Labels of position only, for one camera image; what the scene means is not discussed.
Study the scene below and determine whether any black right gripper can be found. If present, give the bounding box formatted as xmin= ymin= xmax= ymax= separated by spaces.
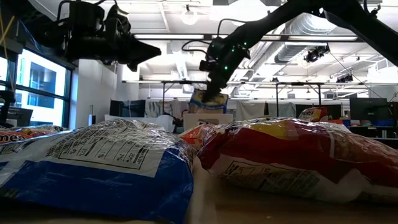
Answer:
xmin=198 ymin=37 xmax=251 ymax=104

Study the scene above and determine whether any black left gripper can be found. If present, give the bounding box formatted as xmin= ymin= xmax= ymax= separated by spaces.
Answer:
xmin=93 ymin=30 xmax=162 ymax=73

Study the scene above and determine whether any blue Maruchan noodle pack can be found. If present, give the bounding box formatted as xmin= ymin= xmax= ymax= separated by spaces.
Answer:
xmin=0 ymin=118 xmax=197 ymax=224
xmin=188 ymin=88 xmax=229 ymax=114

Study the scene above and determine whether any white plastic bin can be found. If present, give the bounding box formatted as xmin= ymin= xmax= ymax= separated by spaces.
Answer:
xmin=182 ymin=113 xmax=234 ymax=131

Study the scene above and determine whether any ceiling light strip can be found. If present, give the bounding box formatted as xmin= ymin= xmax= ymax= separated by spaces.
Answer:
xmin=133 ymin=32 xmax=206 ymax=41

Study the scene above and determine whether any white hanging cloth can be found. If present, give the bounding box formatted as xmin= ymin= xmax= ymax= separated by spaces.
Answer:
xmin=146 ymin=100 xmax=190 ymax=119
xmin=235 ymin=101 xmax=265 ymax=121

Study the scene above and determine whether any round white pendant lamp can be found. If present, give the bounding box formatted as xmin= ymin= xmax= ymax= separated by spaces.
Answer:
xmin=182 ymin=4 xmax=198 ymax=26

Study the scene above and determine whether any grey hanging cloth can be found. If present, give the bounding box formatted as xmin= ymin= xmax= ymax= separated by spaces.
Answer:
xmin=267 ymin=102 xmax=296 ymax=118

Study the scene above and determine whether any large glass window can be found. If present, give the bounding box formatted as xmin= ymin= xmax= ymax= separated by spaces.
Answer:
xmin=0 ymin=46 xmax=73 ymax=127

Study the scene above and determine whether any black ceiling spotlight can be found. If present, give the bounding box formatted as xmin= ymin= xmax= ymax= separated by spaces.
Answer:
xmin=304 ymin=45 xmax=330 ymax=63
xmin=335 ymin=73 xmax=354 ymax=83

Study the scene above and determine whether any dark background desk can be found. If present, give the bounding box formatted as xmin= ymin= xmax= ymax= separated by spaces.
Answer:
xmin=341 ymin=119 xmax=398 ymax=147

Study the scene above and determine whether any black metal rack frame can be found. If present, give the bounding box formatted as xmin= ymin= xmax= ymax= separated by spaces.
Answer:
xmin=122 ymin=80 xmax=398 ymax=119

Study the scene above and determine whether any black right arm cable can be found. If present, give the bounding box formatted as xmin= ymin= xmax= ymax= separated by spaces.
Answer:
xmin=181 ymin=17 xmax=237 ymax=54

